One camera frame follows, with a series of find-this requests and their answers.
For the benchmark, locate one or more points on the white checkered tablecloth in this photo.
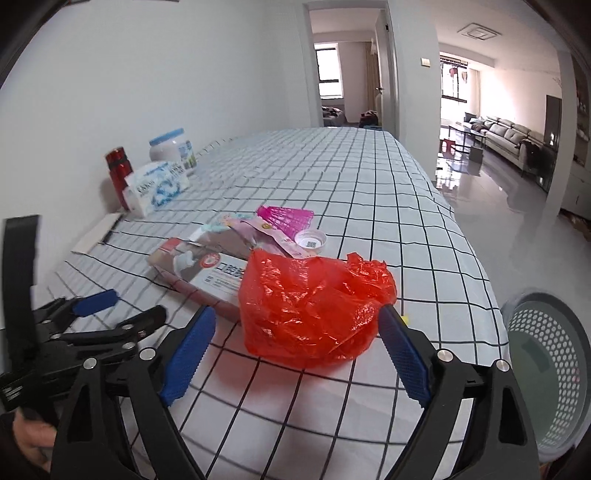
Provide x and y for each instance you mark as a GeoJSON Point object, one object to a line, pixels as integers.
{"type": "Point", "coordinates": [323, 175]}

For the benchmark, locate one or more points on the built-in wall shelf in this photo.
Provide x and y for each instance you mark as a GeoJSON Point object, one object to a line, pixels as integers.
{"type": "Point", "coordinates": [581, 138]}

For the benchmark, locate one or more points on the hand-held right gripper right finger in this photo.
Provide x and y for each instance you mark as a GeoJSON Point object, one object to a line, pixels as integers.
{"type": "Point", "coordinates": [406, 357]}

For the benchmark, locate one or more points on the white notebook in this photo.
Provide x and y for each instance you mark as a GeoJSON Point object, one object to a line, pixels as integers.
{"type": "Point", "coordinates": [92, 235]}

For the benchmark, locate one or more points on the red water bottle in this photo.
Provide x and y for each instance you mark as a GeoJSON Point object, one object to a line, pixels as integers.
{"type": "Point", "coordinates": [117, 170]}

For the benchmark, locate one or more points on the white and pink carton box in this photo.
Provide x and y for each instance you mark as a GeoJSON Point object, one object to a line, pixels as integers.
{"type": "Point", "coordinates": [203, 272]}

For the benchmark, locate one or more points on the grey perforated plastic basket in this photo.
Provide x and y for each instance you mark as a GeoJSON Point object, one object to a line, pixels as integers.
{"type": "Point", "coordinates": [563, 369]}

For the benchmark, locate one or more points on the pink snack wrapper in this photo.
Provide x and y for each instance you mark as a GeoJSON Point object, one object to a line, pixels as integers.
{"type": "Point", "coordinates": [277, 241]}

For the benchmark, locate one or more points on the red stool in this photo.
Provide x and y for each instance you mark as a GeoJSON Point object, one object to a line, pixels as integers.
{"type": "Point", "coordinates": [447, 146]}

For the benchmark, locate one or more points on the dark red bag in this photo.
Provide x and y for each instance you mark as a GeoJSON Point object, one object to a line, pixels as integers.
{"type": "Point", "coordinates": [369, 120]}

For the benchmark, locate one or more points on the beige sofa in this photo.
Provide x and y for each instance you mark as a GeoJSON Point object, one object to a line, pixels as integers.
{"type": "Point", "coordinates": [503, 134]}

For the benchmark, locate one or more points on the bedroom window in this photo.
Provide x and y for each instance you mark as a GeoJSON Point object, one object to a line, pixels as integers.
{"type": "Point", "coordinates": [328, 69]}

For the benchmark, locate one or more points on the white door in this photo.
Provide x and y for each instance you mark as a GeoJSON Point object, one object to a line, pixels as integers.
{"type": "Point", "coordinates": [382, 69]}

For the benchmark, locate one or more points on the pastel snack wrapper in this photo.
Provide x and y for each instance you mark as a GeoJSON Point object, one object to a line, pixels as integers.
{"type": "Point", "coordinates": [221, 235]}

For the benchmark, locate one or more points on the bed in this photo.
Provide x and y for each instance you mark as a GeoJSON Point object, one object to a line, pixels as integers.
{"type": "Point", "coordinates": [332, 116]}

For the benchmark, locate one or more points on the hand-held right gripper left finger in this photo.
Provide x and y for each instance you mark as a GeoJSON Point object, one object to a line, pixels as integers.
{"type": "Point", "coordinates": [189, 355]}

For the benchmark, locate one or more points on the red plastic bag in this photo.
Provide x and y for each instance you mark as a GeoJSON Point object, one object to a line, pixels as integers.
{"type": "Point", "coordinates": [304, 309]}

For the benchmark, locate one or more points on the white and blue tissue pack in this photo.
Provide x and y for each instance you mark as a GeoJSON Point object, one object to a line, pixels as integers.
{"type": "Point", "coordinates": [154, 189]}

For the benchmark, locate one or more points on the square ceiling light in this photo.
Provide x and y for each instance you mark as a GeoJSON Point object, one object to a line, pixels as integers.
{"type": "Point", "coordinates": [478, 31]}

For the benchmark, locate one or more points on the person's left hand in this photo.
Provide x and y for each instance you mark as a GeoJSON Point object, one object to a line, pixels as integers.
{"type": "Point", "coordinates": [34, 438]}

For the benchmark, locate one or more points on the dark coffee table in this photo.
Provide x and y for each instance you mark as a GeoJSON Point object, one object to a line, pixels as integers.
{"type": "Point", "coordinates": [466, 131]}

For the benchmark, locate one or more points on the dark television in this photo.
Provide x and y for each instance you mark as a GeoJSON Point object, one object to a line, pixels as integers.
{"type": "Point", "coordinates": [553, 120]}

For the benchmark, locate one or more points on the pink plastic shuttlecock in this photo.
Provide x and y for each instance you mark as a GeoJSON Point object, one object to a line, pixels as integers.
{"type": "Point", "coordinates": [286, 217]}

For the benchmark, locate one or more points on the white jar with blue lid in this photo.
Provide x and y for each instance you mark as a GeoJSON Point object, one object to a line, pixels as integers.
{"type": "Point", "coordinates": [168, 147]}

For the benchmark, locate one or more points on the balcony window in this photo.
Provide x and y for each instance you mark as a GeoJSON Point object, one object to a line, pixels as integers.
{"type": "Point", "coordinates": [453, 78]}

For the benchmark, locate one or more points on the brown cardboard box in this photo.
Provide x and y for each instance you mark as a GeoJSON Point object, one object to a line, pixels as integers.
{"type": "Point", "coordinates": [476, 154]}

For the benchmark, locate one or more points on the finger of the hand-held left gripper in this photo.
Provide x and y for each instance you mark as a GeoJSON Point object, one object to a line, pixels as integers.
{"type": "Point", "coordinates": [138, 327]}
{"type": "Point", "coordinates": [94, 302]}

